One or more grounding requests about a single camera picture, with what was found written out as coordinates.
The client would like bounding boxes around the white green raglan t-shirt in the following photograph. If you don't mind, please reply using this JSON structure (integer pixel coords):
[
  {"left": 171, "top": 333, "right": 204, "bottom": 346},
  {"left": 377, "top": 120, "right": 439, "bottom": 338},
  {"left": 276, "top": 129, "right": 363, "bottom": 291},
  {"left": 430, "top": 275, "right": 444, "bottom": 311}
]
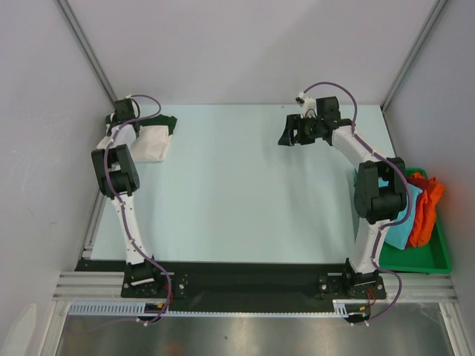
[{"left": 103, "top": 113, "right": 179, "bottom": 164}]

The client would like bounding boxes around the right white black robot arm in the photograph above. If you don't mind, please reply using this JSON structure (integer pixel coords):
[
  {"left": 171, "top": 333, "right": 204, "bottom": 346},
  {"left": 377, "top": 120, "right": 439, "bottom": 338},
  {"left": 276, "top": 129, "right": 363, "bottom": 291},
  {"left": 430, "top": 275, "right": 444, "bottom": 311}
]
[{"left": 278, "top": 92, "right": 410, "bottom": 297}]

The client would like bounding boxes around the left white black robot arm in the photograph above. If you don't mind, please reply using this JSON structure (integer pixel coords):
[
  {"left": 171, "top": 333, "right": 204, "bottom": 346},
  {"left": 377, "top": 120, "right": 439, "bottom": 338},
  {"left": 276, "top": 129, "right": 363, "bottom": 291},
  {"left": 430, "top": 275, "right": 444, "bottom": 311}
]
[{"left": 91, "top": 94, "right": 164, "bottom": 297}]

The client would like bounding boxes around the light blue t-shirt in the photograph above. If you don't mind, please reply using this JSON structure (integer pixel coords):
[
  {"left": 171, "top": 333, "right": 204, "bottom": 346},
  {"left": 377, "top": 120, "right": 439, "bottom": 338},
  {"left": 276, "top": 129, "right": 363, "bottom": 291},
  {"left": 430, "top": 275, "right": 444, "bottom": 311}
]
[{"left": 384, "top": 184, "right": 422, "bottom": 251}]

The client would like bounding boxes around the orange t-shirt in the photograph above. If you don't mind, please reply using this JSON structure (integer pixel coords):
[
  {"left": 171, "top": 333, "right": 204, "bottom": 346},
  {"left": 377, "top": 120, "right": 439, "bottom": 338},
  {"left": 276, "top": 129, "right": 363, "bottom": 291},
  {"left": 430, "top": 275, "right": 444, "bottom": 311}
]
[{"left": 407, "top": 172, "right": 445, "bottom": 248}]

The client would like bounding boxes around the green plastic bin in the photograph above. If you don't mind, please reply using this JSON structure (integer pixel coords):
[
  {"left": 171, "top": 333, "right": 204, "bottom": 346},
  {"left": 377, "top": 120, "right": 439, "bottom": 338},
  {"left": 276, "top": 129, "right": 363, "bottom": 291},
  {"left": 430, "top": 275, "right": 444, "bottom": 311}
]
[{"left": 352, "top": 167, "right": 453, "bottom": 274}]

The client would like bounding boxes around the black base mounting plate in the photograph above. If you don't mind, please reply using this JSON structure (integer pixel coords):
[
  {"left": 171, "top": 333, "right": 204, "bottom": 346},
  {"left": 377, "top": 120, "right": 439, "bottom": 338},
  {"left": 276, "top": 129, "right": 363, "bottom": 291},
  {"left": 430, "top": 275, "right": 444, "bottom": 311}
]
[{"left": 76, "top": 260, "right": 387, "bottom": 314}]

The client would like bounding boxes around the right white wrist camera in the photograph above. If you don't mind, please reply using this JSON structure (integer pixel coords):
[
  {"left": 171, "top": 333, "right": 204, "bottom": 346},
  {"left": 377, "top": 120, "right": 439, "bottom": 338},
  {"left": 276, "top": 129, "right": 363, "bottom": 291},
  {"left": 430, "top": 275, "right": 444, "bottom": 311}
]
[{"left": 295, "top": 91, "right": 317, "bottom": 119}]

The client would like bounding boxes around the right aluminium frame post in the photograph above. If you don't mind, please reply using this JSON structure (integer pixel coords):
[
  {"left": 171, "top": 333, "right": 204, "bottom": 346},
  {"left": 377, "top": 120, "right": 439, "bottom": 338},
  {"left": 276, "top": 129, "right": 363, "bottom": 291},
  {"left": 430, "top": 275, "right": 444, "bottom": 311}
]
[{"left": 380, "top": 0, "right": 451, "bottom": 113}]

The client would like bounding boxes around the aluminium frame post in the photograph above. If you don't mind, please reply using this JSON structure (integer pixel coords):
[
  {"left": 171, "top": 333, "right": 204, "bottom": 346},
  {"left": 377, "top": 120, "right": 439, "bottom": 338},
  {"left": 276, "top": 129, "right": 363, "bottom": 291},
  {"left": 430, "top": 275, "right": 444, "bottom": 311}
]
[
  {"left": 380, "top": 0, "right": 451, "bottom": 113},
  {"left": 53, "top": 0, "right": 118, "bottom": 105}
]

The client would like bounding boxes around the grey slotted cable duct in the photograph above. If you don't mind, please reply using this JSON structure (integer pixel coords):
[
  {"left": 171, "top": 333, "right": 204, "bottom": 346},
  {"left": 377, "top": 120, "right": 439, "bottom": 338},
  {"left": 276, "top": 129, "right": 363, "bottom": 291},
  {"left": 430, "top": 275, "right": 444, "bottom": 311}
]
[{"left": 68, "top": 300, "right": 369, "bottom": 318}]

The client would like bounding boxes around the left aluminium frame post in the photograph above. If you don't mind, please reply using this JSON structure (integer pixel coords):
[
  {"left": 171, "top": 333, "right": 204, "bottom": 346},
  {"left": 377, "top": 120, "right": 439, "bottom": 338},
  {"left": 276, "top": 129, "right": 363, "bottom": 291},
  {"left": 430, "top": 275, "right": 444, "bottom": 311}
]
[{"left": 53, "top": 0, "right": 118, "bottom": 105}]

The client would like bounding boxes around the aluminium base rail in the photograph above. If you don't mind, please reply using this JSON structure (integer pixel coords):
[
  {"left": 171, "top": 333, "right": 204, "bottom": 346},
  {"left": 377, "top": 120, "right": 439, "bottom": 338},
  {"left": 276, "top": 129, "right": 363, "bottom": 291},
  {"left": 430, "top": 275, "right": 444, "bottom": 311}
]
[{"left": 53, "top": 271, "right": 458, "bottom": 303}]

